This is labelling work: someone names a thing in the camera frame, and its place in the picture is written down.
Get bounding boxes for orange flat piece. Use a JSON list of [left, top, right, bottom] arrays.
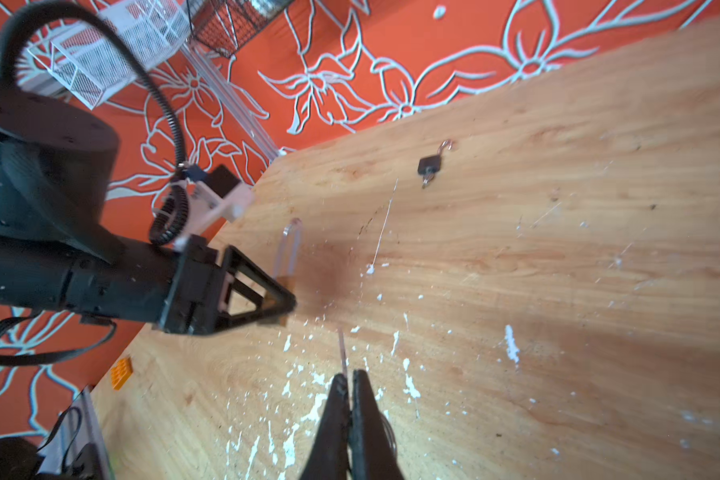
[[110, 357, 133, 391]]

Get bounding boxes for clear plastic bin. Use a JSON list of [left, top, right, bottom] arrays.
[[29, 0, 190, 109]]

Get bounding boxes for brass padlock with steel shackle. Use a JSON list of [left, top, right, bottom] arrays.
[[273, 218, 303, 292]]

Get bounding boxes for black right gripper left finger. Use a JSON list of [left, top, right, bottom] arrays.
[[300, 373, 351, 480]]

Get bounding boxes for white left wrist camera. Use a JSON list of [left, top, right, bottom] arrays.
[[148, 165, 254, 251]]

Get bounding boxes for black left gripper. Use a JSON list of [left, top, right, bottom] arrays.
[[158, 236, 297, 336]]

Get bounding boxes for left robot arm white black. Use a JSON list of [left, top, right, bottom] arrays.
[[0, 1, 297, 336]]

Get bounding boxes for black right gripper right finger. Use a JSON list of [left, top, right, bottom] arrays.
[[349, 370, 404, 480]]

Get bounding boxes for black wire basket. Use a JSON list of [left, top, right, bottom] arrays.
[[184, 0, 293, 59]]

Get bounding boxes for aluminium frame post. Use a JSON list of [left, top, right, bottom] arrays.
[[180, 40, 281, 162]]

